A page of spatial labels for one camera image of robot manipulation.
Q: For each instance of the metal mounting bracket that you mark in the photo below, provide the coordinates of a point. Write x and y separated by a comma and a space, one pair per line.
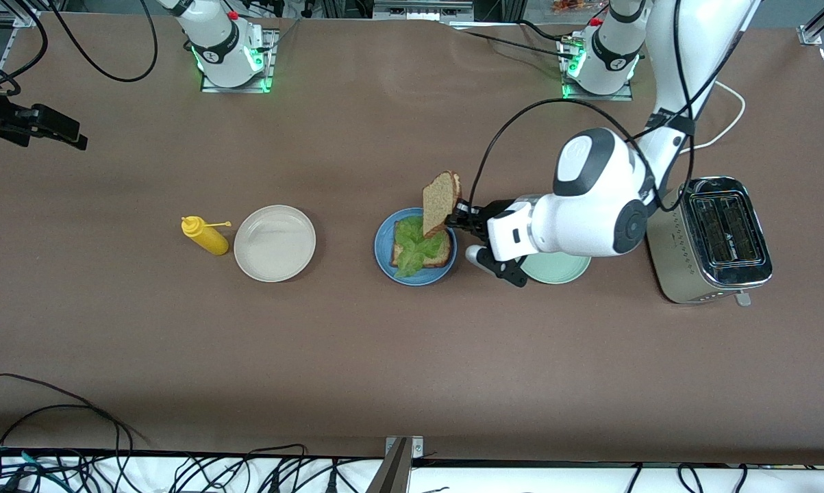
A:
394, 472

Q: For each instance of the orange snack bag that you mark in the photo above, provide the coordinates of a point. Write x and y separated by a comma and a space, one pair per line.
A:
569, 5

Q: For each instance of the aluminium frame rail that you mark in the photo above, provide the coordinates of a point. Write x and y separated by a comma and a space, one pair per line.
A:
6, 51
812, 33

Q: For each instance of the dark wholewheat bread slice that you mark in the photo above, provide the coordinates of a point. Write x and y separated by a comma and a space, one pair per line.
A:
438, 202

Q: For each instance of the green round plate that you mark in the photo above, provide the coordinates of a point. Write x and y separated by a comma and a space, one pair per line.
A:
555, 270

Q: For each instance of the yellow mustard squeeze bottle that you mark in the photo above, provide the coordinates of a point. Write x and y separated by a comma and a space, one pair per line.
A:
209, 239

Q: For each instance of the green lettuce leaf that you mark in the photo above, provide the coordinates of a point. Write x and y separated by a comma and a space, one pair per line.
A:
412, 250

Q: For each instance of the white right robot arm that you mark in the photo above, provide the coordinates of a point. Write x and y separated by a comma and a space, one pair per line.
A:
216, 41

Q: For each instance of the grey metal box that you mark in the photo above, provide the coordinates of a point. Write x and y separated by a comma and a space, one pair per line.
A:
422, 10

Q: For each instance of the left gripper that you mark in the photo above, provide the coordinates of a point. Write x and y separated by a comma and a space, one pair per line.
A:
479, 218

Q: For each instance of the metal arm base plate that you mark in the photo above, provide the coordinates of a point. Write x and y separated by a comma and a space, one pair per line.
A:
596, 97
268, 75

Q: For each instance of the blue round plate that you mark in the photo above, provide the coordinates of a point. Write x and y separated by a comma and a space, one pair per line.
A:
384, 239

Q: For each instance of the silver two-slot toaster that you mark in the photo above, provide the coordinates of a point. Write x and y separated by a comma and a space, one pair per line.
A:
672, 253

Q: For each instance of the beige round plate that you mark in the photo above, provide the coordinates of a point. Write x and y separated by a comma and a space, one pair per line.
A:
275, 243

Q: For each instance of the light bread slice brown crust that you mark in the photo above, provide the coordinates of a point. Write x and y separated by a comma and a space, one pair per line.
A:
440, 257
457, 186

